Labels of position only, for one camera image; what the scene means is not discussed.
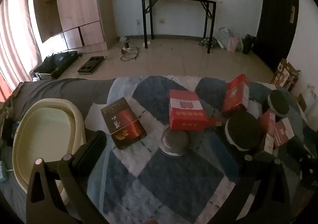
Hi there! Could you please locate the pink shopping bag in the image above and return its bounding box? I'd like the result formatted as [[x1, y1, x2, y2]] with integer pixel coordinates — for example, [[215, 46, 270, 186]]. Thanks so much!
[[227, 36, 240, 52]]

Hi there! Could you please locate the large black foam cylinder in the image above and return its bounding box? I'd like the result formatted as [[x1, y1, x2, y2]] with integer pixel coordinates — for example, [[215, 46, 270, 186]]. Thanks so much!
[[225, 110, 261, 152]]

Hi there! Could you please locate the printed cardboard box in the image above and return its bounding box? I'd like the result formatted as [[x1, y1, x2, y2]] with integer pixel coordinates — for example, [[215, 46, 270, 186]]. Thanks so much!
[[271, 58, 300, 90]]

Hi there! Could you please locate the grey round bowl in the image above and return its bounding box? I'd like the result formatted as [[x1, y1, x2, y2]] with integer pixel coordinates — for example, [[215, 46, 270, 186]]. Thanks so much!
[[160, 128, 190, 157]]

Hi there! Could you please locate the cream plastic basin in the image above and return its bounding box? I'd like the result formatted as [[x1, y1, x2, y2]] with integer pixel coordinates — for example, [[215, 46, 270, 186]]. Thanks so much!
[[12, 98, 87, 193]]

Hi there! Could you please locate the white plastic bag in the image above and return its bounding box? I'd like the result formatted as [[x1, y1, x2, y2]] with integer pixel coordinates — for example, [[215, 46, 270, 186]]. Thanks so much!
[[219, 27, 233, 49]]

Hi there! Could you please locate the tangle of floor cables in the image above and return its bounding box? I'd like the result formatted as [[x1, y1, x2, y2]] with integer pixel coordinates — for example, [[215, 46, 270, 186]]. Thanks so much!
[[120, 42, 141, 62]]

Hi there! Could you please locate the black foam tray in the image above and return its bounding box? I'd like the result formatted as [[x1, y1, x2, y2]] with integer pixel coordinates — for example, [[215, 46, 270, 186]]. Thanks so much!
[[78, 56, 105, 75]]

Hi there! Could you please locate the dark red cigarette carton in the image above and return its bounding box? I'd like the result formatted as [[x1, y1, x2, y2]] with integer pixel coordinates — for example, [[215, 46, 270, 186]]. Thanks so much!
[[101, 97, 147, 150]]

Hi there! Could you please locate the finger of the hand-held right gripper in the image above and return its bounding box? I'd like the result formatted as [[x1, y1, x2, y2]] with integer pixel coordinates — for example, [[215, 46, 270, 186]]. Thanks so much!
[[299, 154, 318, 190]]

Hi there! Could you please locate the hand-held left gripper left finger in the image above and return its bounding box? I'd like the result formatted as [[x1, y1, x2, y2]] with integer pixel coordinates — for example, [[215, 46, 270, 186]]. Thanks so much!
[[25, 130, 108, 224]]

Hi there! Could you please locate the wooden wardrobe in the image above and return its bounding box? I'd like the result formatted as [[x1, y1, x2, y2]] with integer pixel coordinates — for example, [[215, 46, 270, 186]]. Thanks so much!
[[32, 0, 117, 52]]

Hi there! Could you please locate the pink curtain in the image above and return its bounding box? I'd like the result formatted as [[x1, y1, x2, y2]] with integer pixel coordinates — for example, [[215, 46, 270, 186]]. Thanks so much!
[[0, 0, 42, 101]]

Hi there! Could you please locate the dark cloth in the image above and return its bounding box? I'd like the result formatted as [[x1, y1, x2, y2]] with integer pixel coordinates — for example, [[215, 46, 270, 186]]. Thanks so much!
[[199, 37, 218, 48]]

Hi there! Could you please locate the black open suitcase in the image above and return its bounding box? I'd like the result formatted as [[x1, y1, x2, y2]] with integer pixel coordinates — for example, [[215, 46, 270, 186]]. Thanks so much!
[[32, 51, 79, 81]]

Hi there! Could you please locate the white pillow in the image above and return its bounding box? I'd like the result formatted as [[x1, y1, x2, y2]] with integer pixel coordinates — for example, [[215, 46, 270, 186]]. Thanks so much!
[[297, 85, 318, 127]]

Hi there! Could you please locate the blue and white checked blanket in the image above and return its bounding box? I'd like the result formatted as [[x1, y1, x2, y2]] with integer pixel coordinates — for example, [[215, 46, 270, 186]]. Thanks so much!
[[82, 75, 318, 224]]

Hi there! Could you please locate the black door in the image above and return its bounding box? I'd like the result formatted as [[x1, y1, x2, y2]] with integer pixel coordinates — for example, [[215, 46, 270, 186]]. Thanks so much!
[[253, 0, 299, 73]]

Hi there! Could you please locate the small black foam cylinder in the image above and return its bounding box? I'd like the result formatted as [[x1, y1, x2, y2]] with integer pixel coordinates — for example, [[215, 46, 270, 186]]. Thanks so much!
[[267, 90, 290, 117]]

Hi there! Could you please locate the olive green bag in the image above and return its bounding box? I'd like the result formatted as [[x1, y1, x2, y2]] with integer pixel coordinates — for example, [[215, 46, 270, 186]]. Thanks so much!
[[0, 101, 16, 140]]

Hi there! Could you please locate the black bag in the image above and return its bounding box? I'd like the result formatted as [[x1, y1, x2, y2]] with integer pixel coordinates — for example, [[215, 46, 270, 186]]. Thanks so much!
[[242, 34, 256, 55]]

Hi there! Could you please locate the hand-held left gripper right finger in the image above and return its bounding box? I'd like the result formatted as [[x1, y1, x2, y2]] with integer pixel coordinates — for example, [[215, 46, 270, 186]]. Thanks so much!
[[233, 155, 292, 224]]

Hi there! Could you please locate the silver and red cigarette carton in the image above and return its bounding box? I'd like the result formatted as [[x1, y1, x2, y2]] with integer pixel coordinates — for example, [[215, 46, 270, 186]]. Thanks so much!
[[258, 110, 277, 153]]

